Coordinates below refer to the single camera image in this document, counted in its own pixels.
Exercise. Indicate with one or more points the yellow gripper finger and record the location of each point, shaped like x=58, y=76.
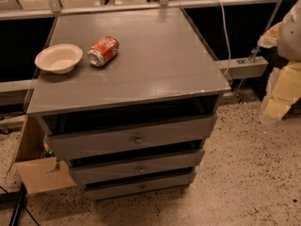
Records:
x=282, y=91
x=270, y=38

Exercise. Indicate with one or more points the grey bottom drawer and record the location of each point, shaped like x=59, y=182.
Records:
x=184, y=178

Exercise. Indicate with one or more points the grey drawer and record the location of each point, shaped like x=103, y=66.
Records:
x=114, y=140
x=170, y=161
x=184, y=178

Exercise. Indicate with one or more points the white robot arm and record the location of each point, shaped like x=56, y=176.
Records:
x=289, y=38

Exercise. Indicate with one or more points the grey drawer cabinet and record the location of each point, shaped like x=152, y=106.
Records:
x=161, y=73

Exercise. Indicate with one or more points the grey top drawer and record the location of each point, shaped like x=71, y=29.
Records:
x=114, y=140

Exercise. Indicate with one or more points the grey middle drawer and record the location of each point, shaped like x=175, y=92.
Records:
x=170, y=161

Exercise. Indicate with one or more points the orange soda can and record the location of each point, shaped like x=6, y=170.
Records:
x=103, y=51

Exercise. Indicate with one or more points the white paper bowl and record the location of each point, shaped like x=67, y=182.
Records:
x=59, y=59

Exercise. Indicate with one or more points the brown cardboard box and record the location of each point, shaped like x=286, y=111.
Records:
x=39, y=171

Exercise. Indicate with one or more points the black floor stand bar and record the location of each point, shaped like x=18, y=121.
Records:
x=14, y=200

